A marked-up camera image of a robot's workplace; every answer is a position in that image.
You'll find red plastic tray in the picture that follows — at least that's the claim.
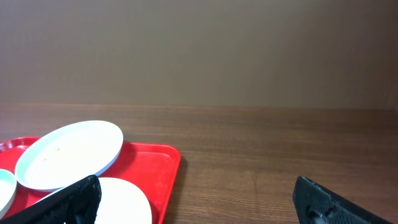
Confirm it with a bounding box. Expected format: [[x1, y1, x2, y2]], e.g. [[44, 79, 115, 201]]
[[1, 136, 181, 224]]

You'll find light blue plate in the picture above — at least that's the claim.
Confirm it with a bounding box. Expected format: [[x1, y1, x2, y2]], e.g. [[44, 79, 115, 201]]
[[95, 177, 152, 224], [14, 120, 124, 192], [0, 169, 17, 219]]

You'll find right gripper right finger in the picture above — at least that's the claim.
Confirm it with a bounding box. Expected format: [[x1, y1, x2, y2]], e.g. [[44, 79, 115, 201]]
[[292, 176, 392, 224]]

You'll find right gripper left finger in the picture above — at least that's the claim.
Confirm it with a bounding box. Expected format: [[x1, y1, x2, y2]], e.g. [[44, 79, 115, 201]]
[[1, 175, 102, 224]]

